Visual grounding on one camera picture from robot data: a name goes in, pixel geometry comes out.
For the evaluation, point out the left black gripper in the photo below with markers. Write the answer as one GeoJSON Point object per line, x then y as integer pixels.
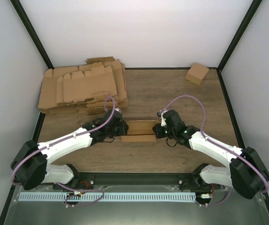
{"type": "Point", "coordinates": [123, 131]}

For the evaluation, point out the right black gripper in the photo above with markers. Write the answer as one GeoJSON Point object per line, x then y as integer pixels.
{"type": "Point", "coordinates": [158, 134]}

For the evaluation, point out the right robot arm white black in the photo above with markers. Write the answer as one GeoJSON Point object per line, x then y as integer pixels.
{"type": "Point", "coordinates": [242, 169]}

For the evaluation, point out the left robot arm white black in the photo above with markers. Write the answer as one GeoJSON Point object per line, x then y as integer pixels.
{"type": "Point", "coordinates": [34, 163]}

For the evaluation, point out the folded brown cardboard box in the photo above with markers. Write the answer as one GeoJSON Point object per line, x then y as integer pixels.
{"type": "Point", "coordinates": [197, 73]}

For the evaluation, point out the stack of flat cardboard boxes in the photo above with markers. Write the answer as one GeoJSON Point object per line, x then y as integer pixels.
{"type": "Point", "coordinates": [88, 88]}

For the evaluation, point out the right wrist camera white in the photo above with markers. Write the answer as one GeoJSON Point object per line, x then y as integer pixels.
{"type": "Point", "coordinates": [163, 120]}

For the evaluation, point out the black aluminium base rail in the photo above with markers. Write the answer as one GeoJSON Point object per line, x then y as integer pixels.
{"type": "Point", "coordinates": [181, 180]}

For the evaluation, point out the light blue slotted cable duct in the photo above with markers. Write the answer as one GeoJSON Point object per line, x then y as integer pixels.
{"type": "Point", "coordinates": [107, 197]}

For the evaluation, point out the black enclosure frame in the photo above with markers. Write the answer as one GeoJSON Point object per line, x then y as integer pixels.
{"type": "Point", "coordinates": [226, 64]}

